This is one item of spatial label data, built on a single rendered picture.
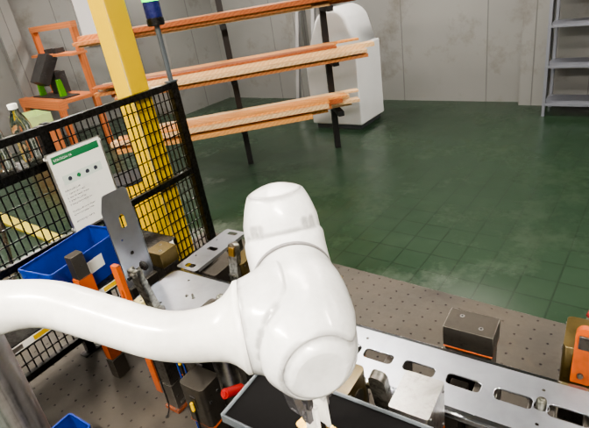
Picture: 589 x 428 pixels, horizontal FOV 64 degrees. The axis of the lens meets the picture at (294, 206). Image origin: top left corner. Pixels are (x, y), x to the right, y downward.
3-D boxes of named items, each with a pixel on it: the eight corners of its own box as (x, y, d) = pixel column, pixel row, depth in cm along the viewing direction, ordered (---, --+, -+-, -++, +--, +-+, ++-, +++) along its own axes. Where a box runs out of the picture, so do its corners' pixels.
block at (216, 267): (251, 319, 184) (237, 258, 172) (232, 338, 175) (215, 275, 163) (237, 315, 188) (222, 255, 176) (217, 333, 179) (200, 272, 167)
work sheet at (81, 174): (124, 208, 188) (99, 134, 175) (75, 235, 172) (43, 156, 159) (121, 207, 189) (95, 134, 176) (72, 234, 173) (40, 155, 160)
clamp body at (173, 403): (195, 399, 151) (166, 311, 136) (173, 423, 144) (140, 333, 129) (180, 392, 155) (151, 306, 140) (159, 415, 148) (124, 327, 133)
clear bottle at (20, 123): (47, 156, 167) (25, 101, 158) (30, 163, 162) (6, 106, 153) (38, 155, 170) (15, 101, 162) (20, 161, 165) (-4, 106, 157)
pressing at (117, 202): (154, 270, 169) (126, 184, 154) (129, 288, 160) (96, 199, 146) (153, 270, 169) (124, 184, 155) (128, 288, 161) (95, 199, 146)
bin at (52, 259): (131, 259, 173) (120, 228, 168) (65, 310, 149) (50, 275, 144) (99, 253, 180) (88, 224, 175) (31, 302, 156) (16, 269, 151)
